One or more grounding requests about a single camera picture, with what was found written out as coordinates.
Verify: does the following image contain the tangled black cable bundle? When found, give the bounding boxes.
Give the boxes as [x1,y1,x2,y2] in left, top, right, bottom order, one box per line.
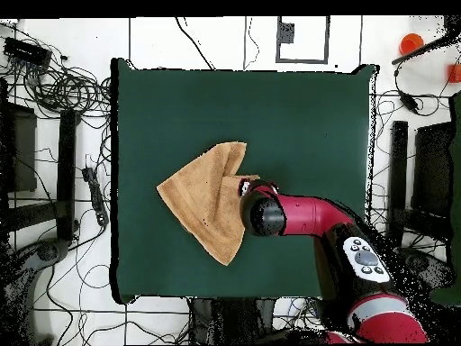
[0,21,113,120]

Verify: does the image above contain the black electronics box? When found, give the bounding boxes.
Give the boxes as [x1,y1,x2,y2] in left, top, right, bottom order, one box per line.
[2,36,53,69]

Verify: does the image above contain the black rod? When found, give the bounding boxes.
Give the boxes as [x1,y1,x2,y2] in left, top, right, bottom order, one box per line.
[391,30,461,67]

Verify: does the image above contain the black upright bar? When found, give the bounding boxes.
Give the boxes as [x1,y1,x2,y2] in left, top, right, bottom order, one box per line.
[385,120,410,250]
[55,108,81,242]

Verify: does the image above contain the grey square frame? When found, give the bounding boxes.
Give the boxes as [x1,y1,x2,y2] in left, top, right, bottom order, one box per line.
[275,15,330,65]

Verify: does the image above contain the black power strip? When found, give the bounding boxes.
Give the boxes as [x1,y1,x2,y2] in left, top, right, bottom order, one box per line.
[81,166,110,228]

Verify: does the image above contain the black power adapter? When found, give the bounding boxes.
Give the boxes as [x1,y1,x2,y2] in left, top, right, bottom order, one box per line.
[397,90,421,115]

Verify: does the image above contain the grey chair base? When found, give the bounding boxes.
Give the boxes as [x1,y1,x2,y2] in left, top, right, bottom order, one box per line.
[0,235,71,345]
[395,245,455,293]

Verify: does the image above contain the dark green cloth piece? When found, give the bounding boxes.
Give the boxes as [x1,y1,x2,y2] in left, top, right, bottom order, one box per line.
[428,91,461,307]

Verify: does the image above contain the tan terry towel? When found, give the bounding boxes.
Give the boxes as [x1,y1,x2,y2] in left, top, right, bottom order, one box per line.
[155,141,261,267]

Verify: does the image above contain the black flat panel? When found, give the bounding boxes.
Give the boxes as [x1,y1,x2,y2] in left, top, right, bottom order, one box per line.
[0,78,38,194]
[411,121,456,217]

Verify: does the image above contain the dark green table cloth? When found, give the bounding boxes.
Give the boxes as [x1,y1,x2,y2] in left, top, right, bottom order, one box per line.
[109,57,379,305]

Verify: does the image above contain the dark grey square block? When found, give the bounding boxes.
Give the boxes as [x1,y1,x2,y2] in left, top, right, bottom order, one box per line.
[276,22,295,45]

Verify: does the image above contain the orange cup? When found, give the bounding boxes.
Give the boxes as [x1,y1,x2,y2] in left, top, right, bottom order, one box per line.
[398,32,425,57]

